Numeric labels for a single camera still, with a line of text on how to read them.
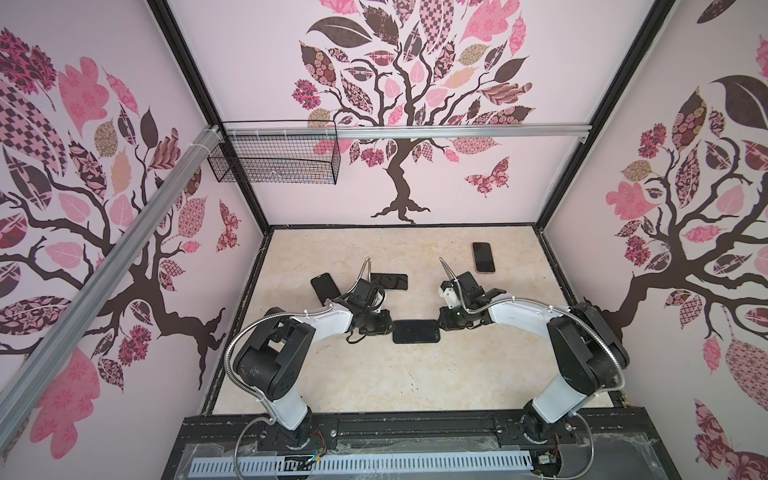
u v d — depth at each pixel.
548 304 0.53
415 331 0.90
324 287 1.01
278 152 0.95
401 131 0.92
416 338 0.90
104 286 0.52
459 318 0.78
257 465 0.70
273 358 0.46
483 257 1.11
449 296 0.86
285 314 0.51
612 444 0.72
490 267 1.06
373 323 0.80
